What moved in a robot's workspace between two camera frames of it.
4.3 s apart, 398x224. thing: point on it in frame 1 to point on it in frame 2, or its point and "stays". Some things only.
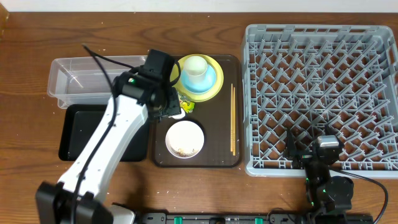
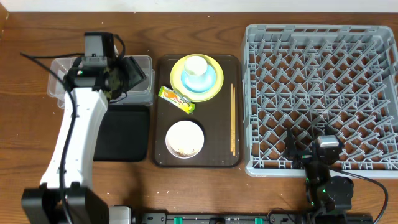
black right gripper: [303, 157] stays
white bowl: [185, 139] stays
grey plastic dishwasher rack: [306, 77] stays
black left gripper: [171, 109] to [131, 74]
